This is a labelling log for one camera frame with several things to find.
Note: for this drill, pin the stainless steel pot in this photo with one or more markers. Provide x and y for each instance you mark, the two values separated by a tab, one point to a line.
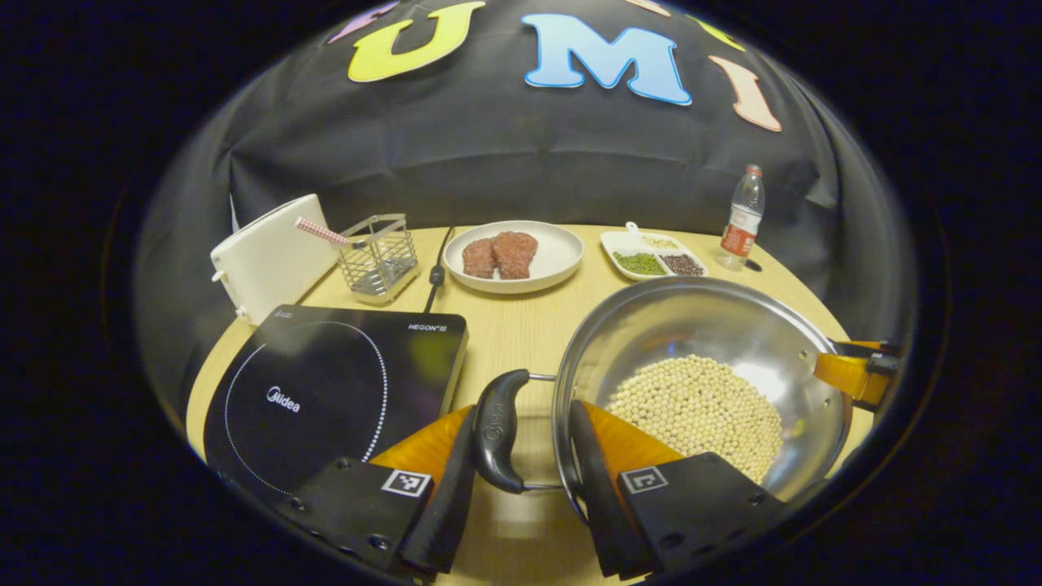
692	325

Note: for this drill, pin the black induction cooktop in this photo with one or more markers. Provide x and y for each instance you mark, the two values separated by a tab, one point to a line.
326	391

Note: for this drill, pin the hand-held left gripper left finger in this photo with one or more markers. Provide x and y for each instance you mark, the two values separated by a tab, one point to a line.
444	505

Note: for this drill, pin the black backdrop cloth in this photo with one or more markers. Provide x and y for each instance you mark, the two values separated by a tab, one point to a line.
488	163

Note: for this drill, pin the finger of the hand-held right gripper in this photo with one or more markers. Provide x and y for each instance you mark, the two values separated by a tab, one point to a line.
842	374
871	346

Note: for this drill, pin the small raw meat piece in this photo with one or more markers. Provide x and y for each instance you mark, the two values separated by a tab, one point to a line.
479	258

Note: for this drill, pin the pile of soybeans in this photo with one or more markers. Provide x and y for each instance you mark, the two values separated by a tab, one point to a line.
700	407

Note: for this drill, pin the clear plastic water bottle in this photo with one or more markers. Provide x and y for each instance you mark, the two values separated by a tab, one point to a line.
741	224

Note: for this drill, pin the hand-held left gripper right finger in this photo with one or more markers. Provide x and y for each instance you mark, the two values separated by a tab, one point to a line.
594	488

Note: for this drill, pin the white divided bean dish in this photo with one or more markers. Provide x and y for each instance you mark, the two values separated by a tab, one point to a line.
643	262

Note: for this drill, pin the large raw meat piece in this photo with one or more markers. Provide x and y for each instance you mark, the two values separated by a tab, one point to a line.
515	254

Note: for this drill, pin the white toaster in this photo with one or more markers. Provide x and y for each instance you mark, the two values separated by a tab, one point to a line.
269	260

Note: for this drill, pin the pink striped straw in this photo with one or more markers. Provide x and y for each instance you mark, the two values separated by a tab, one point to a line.
321	232

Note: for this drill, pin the round white plate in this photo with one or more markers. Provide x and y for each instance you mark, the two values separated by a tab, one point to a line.
558	252

